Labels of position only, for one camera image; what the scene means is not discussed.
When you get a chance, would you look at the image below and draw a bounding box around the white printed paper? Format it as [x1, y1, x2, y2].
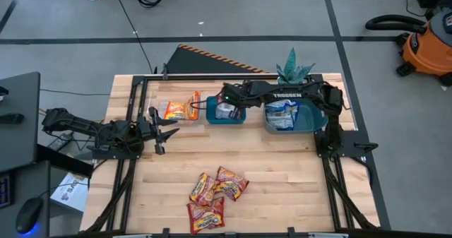
[49, 172, 89, 213]

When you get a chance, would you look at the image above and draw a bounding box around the potted teal succulent plant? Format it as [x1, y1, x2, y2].
[275, 47, 316, 85]

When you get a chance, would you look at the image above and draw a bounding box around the thin black floor cable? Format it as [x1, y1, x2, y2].
[39, 88, 111, 97]

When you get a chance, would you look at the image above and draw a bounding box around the orange Maruchan noodle pack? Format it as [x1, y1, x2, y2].
[163, 101, 191, 121]
[189, 90, 201, 121]

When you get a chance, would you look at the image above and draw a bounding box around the grey power adapter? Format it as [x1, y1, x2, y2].
[47, 133, 74, 151]

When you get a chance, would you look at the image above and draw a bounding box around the black hazard striped ramp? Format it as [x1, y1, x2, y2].
[165, 43, 270, 75]

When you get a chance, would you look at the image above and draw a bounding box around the black aluminium rig frame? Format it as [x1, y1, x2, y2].
[83, 73, 391, 238]

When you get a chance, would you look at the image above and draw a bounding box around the dark grey desk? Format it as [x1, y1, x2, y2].
[0, 71, 52, 238]

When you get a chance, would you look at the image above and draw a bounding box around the blue Maruchan noodle pack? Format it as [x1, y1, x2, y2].
[265, 99, 300, 116]
[266, 112, 296, 131]
[215, 102, 236, 121]

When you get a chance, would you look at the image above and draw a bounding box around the red Maruchan noodle pack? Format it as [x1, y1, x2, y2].
[214, 166, 250, 202]
[186, 196, 226, 235]
[189, 172, 218, 207]

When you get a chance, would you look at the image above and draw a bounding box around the long black floor cable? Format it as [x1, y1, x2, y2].
[112, 0, 156, 73]

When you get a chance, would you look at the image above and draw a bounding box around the black remote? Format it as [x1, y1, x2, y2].
[0, 113, 25, 125]

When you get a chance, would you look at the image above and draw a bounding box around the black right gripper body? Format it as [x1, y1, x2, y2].
[220, 81, 254, 108]

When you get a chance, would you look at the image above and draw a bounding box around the small teal plastic bin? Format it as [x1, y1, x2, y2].
[206, 95, 247, 125]

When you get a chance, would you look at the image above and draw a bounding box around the black computer mouse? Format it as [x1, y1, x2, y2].
[16, 196, 44, 234]

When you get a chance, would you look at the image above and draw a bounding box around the large teal plastic bin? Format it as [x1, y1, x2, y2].
[263, 97, 328, 136]

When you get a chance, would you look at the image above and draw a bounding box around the orange snack packet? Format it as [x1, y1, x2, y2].
[150, 90, 201, 126]

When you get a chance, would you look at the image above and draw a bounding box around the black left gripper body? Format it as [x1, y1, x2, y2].
[138, 106, 166, 155]

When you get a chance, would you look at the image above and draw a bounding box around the orange shop vacuum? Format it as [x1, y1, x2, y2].
[364, 8, 452, 87]

